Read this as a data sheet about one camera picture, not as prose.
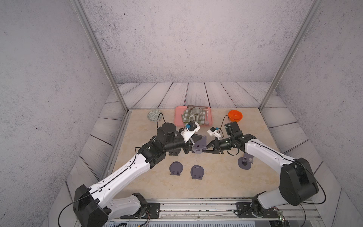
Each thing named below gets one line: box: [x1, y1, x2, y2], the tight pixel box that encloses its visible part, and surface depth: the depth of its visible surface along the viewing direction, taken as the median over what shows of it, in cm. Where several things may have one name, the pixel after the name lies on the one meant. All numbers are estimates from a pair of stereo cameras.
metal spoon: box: [204, 109, 210, 126], surface depth 114 cm
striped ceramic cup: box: [188, 106, 203, 122], surface depth 110 cm
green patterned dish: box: [146, 109, 163, 123], surface depth 117 cm
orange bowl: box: [227, 109, 244, 123], surface depth 113 cm
